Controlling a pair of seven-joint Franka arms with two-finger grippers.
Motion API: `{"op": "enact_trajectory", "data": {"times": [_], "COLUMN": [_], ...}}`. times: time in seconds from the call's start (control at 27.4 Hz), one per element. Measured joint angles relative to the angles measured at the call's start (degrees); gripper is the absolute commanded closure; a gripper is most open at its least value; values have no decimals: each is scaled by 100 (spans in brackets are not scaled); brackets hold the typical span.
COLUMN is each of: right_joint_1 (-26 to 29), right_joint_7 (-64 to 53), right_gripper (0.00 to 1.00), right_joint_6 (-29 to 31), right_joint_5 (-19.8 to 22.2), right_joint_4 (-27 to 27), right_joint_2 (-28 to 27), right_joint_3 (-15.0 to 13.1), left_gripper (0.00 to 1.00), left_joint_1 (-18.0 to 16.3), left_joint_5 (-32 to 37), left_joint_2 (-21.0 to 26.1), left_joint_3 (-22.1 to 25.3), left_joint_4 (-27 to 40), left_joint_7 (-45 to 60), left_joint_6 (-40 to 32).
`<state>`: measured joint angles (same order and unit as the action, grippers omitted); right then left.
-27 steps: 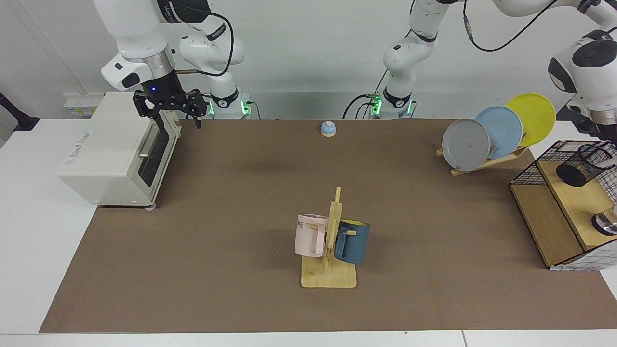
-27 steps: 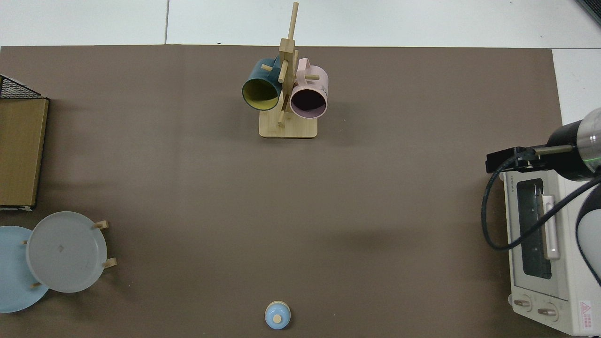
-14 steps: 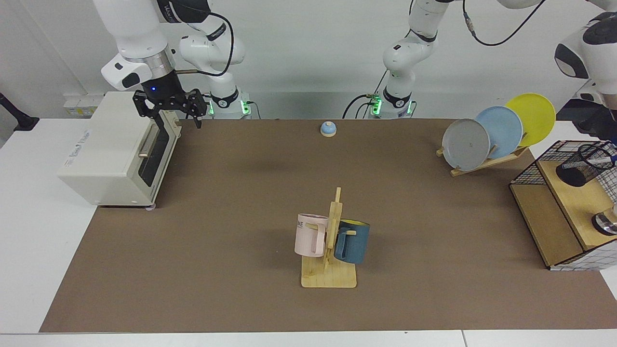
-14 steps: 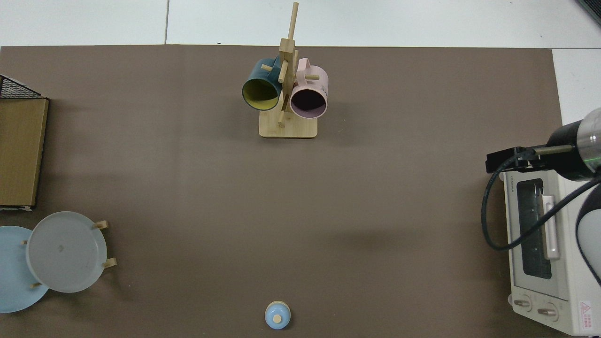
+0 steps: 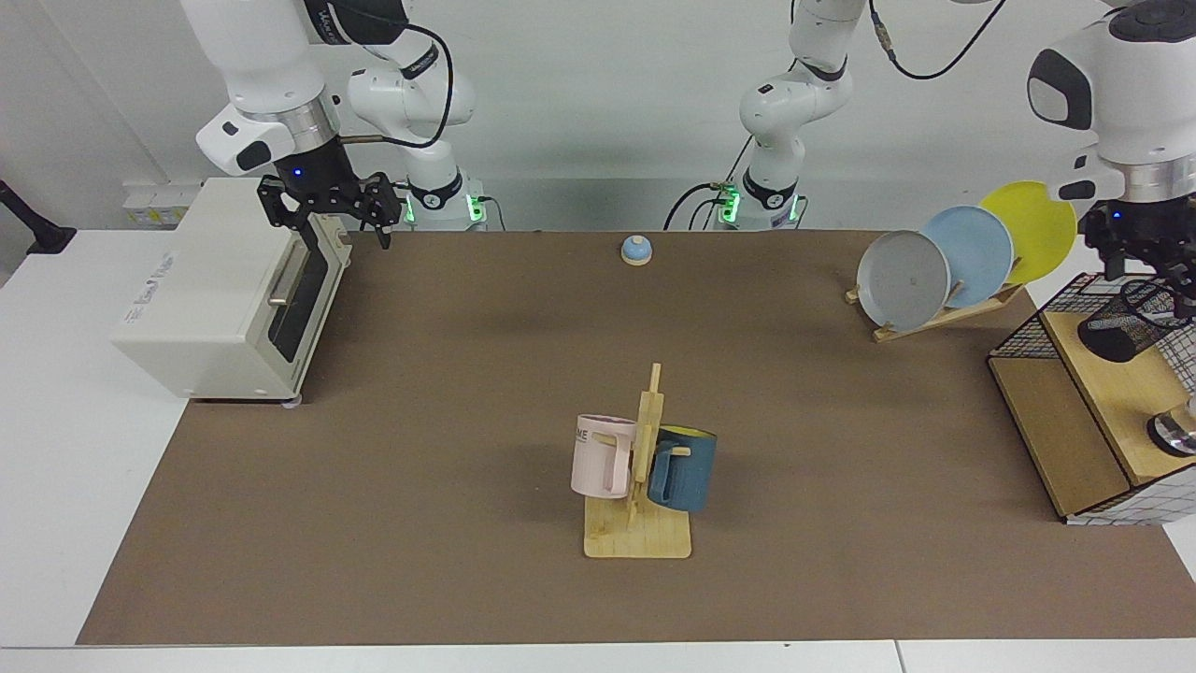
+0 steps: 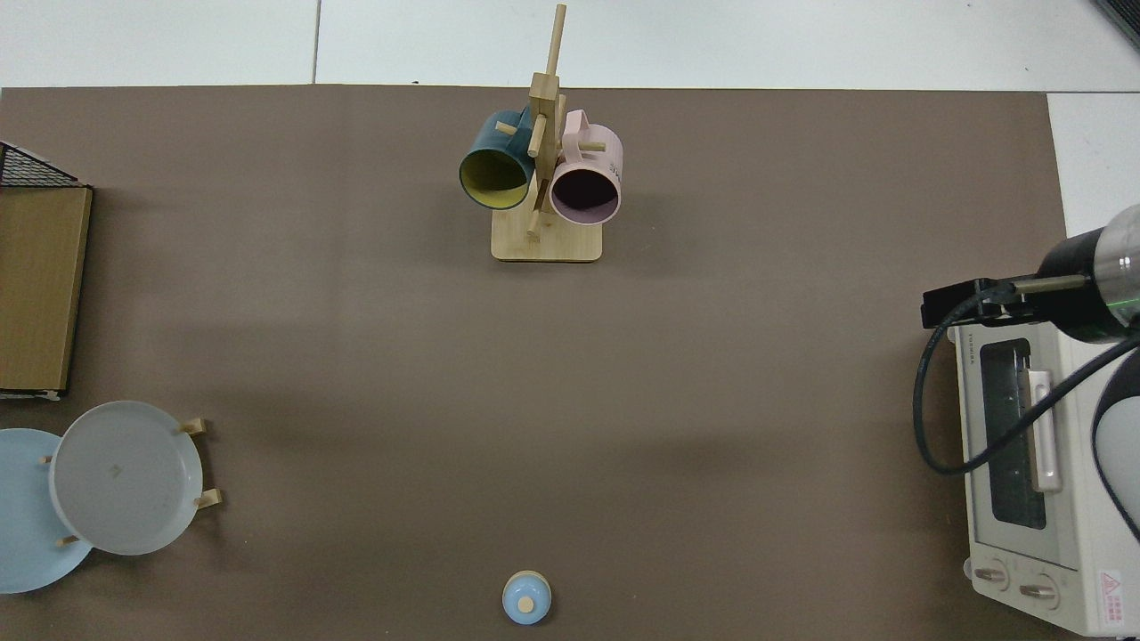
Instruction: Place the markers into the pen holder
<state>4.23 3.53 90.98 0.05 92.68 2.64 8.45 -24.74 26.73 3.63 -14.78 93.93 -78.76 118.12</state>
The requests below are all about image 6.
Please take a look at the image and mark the pale toaster oven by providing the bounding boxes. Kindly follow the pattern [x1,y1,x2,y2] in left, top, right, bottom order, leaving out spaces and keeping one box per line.
[946,316,1140,638]

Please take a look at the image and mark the brown table cloth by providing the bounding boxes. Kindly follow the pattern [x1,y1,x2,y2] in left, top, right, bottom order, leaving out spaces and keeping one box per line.
[0,85,1070,641]

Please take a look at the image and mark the pink cup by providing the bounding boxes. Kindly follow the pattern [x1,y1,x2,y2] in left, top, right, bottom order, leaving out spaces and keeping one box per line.
[549,110,623,226]

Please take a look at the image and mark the wooden cup stand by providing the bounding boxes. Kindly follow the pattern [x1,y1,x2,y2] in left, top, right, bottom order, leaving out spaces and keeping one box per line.
[492,4,604,264]

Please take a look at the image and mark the dark blue cup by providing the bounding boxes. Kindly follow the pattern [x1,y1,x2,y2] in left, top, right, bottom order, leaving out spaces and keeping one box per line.
[459,109,535,211]

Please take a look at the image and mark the small blue round thing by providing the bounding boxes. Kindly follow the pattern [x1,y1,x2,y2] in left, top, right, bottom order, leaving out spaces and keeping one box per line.
[501,571,553,626]

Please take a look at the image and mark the wooden plate rack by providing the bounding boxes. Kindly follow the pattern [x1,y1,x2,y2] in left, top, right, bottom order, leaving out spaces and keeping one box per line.
[37,417,224,546]

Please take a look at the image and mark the grey plate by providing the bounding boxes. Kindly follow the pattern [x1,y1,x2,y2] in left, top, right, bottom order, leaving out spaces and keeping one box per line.
[49,401,204,556]

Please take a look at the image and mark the light blue plate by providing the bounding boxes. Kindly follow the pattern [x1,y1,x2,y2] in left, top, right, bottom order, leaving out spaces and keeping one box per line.
[0,428,94,595]

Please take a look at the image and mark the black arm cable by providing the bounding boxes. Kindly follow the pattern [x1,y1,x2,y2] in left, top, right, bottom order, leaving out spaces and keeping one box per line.
[913,276,1140,477]

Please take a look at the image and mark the wire basket with wooden floor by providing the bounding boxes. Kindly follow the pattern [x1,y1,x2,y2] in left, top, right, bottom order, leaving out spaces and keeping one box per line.
[0,142,94,400]

